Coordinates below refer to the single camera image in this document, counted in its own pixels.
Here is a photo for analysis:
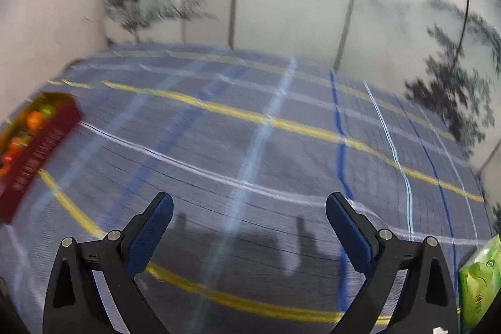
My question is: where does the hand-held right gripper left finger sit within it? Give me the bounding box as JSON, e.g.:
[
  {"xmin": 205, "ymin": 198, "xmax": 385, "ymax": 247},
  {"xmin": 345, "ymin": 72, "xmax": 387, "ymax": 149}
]
[{"xmin": 42, "ymin": 192, "xmax": 174, "ymax": 334}]

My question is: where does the green snack packet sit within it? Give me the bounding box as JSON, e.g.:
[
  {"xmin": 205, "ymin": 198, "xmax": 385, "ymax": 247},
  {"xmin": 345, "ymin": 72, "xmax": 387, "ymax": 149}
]
[{"xmin": 458, "ymin": 234, "xmax": 501, "ymax": 332}]

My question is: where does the red and gold tin box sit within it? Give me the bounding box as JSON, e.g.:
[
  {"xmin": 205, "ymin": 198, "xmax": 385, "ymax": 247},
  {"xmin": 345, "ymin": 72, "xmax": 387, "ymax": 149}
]
[{"xmin": 0, "ymin": 91, "xmax": 82, "ymax": 223}]

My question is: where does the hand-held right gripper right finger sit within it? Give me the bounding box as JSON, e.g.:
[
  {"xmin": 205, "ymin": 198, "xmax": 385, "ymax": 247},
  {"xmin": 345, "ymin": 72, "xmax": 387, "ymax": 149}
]
[{"xmin": 326, "ymin": 192, "xmax": 460, "ymax": 334}]

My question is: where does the plaid tablecloth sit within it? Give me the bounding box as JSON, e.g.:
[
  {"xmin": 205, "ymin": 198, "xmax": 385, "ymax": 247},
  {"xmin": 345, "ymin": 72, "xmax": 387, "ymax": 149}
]
[{"xmin": 0, "ymin": 42, "xmax": 494, "ymax": 334}]

